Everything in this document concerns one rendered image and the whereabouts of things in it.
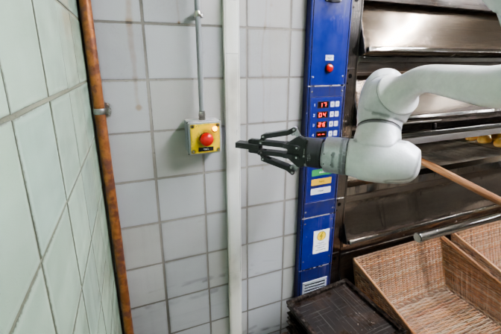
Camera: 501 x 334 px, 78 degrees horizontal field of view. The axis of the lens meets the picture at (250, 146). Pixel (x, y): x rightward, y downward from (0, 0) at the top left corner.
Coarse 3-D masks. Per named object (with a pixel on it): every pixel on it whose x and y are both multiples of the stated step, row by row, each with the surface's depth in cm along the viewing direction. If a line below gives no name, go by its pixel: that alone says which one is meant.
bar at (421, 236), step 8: (480, 216) 104; (488, 216) 104; (496, 216) 105; (448, 224) 99; (456, 224) 99; (464, 224) 100; (472, 224) 101; (480, 224) 102; (424, 232) 94; (432, 232) 95; (440, 232) 96; (448, 232) 97; (456, 232) 99; (416, 240) 94; (424, 240) 93
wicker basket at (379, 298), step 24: (432, 240) 151; (360, 264) 135; (384, 264) 140; (408, 264) 145; (432, 264) 151; (456, 264) 147; (360, 288) 132; (384, 288) 140; (408, 288) 145; (456, 288) 148; (480, 288) 137; (408, 312) 138; (432, 312) 139; (456, 312) 138; (480, 312) 138
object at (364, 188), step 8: (472, 160) 161; (480, 160) 161; (488, 160) 161; (496, 160) 161; (424, 168) 149; (448, 168) 149; (456, 168) 149; (464, 168) 152; (472, 168) 154; (480, 168) 156; (488, 168) 159; (424, 176) 142; (432, 176) 144; (440, 176) 146; (352, 184) 130; (360, 184) 130; (368, 184) 131; (376, 184) 132; (384, 184) 134; (392, 184) 136; (400, 184) 138; (408, 184) 140; (352, 192) 128; (360, 192) 130
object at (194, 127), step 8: (184, 120) 94; (192, 120) 93; (200, 120) 93; (208, 120) 93; (216, 120) 93; (192, 128) 89; (200, 128) 90; (208, 128) 91; (192, 136) 90; (200, 136) 91; (216, 136) 93; (192, 144) 91; (200, 144) 91; (216, 144) 93; (192, 152) 91; (200, 152) 92; (208, 152) 93; (216, 152) 94
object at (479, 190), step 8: (424, 160) 135; (432, 168) 132; (440, 168) 129; (448, 176) 126; (456, 176) 123; (464, 184) 120; (472, 184) 118; (480, 192) 115; (488, 192) 113; (496, 200) 111
